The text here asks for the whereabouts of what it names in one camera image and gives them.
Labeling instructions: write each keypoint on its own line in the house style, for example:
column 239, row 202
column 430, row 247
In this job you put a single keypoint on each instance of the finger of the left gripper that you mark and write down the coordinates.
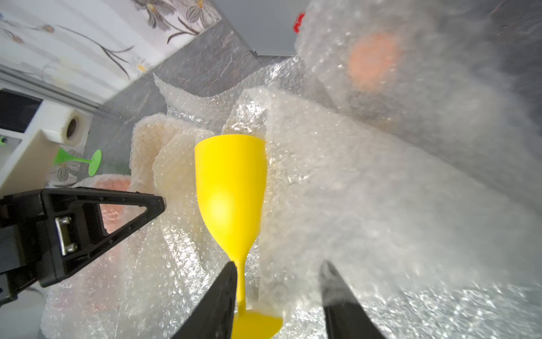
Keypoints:
column 44, row 233

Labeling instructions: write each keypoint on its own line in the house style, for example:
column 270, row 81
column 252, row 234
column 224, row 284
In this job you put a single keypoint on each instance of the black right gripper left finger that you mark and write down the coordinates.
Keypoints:
column 213, row 317

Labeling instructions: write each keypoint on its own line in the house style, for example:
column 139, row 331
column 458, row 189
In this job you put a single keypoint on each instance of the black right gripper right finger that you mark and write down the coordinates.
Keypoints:
column 344, row 315

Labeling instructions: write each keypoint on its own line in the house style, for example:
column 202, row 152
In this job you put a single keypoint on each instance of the green plastic wine glass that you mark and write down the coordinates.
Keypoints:
column 93, row 163

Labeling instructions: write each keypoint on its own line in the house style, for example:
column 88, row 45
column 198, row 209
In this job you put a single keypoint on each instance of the clear bubble wrap sheet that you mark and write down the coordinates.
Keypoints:
column 467, row 88
column 427, row 250

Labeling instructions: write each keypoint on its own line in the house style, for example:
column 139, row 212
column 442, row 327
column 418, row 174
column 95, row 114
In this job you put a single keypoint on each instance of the yellow glass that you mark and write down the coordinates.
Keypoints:
column 231, row 177

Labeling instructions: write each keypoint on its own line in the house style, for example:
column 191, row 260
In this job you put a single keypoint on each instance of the orange glass in bubble wrap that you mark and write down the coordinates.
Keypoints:
column 87, row 304

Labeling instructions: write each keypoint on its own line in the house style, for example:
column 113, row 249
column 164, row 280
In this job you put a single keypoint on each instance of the brown bottle orange cap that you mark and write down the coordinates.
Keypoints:
column 373, row 61

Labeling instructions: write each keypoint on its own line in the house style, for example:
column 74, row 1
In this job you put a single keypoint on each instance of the silver aluminium first aid case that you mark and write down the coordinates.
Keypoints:
column 267, row 27

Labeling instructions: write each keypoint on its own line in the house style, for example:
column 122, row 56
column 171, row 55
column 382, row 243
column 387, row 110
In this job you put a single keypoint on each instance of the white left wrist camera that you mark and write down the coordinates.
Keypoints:
column 25, row 165

